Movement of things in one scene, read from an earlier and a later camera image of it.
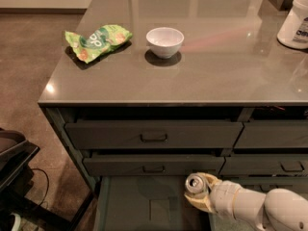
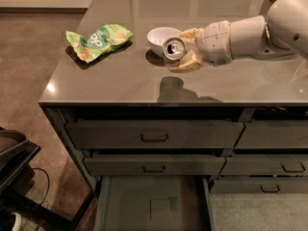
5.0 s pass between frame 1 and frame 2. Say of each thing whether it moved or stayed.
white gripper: moved
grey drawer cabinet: stayed
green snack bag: stayed
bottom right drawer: stayed
